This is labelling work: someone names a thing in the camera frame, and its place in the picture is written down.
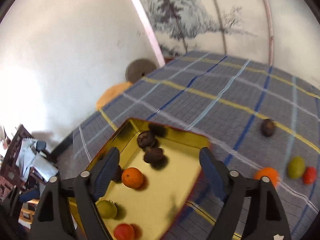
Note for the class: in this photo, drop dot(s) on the orange round cushion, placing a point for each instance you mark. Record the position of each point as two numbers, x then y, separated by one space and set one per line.
112 93

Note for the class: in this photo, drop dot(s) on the dark brown fruit in tin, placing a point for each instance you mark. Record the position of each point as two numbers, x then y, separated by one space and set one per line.
146 139

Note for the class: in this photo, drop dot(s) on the dark brown fruit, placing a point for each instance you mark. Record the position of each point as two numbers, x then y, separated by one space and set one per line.
117 176
268 127
146 139
153 155

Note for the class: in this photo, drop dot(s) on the large orange fruit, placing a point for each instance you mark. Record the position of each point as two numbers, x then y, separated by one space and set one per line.
269 172

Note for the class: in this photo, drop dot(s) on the red-orange fruit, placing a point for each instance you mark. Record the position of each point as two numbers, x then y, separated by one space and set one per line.
124 232

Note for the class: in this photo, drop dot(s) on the red gold toffee tin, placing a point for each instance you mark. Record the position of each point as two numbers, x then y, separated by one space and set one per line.
153 207

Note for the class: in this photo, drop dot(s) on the green fruit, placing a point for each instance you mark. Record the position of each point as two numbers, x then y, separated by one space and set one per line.
107 209
296 167

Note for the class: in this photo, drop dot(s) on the red fruit right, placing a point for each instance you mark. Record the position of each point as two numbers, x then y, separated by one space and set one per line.
310 175

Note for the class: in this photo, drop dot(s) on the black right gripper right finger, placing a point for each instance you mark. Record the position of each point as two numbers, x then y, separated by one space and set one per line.
266 217

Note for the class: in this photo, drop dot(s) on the wooden shelf furniture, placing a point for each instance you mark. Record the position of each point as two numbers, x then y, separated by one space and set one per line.
27 166

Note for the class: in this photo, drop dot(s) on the grey plaid tablecloth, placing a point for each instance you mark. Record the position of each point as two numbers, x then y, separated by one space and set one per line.
226 99

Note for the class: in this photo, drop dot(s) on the painted folding screen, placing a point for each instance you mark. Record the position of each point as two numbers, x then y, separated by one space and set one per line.
283 33

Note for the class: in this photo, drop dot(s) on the small orange in tin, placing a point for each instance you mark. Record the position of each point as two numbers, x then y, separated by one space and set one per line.
132 178

